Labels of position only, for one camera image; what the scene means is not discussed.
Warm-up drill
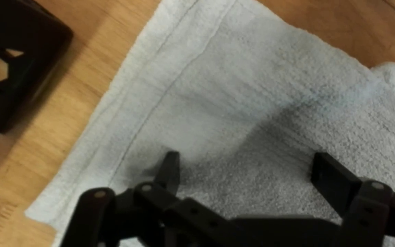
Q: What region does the white terry cloth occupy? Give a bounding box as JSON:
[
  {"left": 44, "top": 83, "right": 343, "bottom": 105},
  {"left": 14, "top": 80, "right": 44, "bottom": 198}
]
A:
[{"left": 25, "top": 0, "right": 395, "bottom": 247}]

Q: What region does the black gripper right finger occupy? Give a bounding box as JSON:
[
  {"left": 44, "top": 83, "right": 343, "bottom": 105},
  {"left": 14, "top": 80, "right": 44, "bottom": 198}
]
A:
[{"left": 310, "top": 150, "right": 395, "bottom": 247}]

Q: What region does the black perforated plastic box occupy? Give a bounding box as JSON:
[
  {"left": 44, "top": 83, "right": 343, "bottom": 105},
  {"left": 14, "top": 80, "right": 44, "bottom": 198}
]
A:
[{"left": 0, "top": 0, "right": 75, "bottom": 142}]

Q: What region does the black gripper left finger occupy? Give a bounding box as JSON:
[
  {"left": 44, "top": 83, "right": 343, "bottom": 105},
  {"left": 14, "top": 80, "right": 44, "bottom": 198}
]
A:
[{"left": 59, "top": 149, "right": 236, "bottom": 247}]

